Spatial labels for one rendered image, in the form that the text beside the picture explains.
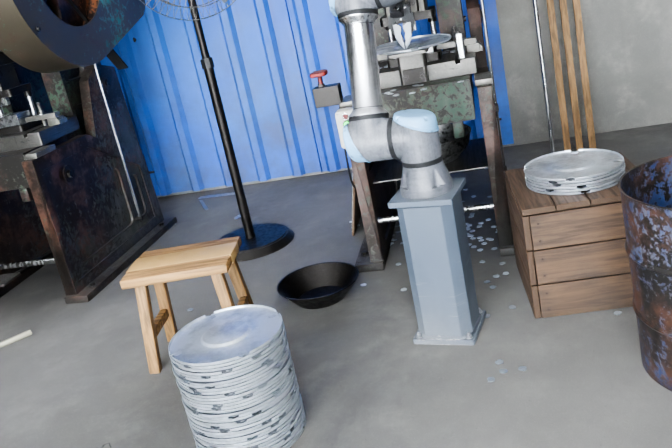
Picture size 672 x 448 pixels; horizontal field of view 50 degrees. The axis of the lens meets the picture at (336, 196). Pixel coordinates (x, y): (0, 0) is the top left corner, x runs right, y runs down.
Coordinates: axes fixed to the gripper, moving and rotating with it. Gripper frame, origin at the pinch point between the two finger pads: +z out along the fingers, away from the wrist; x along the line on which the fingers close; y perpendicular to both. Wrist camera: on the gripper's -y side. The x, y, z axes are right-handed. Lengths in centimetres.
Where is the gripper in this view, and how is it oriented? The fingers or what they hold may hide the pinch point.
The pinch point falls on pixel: (404, 45)
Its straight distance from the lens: 258.6
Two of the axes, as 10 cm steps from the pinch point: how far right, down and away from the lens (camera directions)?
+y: 1.6, -3.2, 9.4
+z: 1.8, 9.4, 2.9
